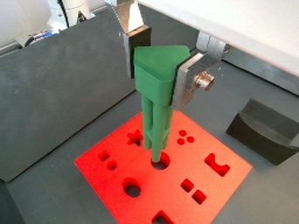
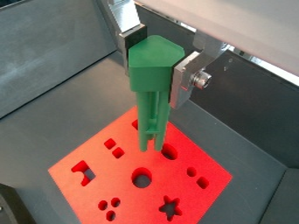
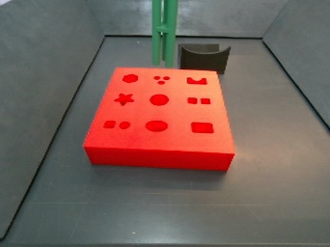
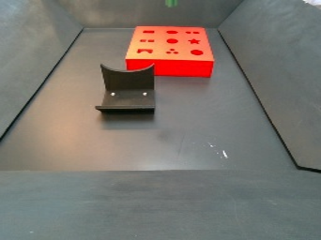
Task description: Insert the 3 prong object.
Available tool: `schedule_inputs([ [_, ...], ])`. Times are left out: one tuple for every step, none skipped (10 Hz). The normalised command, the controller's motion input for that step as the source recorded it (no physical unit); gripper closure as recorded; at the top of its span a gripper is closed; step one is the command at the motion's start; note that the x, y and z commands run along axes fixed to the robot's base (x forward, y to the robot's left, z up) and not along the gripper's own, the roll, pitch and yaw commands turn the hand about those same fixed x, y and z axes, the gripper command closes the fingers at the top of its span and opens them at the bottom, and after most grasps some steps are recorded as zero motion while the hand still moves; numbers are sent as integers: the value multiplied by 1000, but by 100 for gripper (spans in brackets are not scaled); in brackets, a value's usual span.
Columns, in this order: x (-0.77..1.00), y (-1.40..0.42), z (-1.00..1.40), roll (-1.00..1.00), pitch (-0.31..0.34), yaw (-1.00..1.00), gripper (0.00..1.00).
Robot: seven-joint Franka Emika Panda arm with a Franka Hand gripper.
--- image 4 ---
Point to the green three prong peg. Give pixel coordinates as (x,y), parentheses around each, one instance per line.
(172,3)

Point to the black curved holder stand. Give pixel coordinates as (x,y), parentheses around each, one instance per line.
(130,91)

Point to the red shape sorter block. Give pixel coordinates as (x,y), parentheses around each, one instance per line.
(177,49)

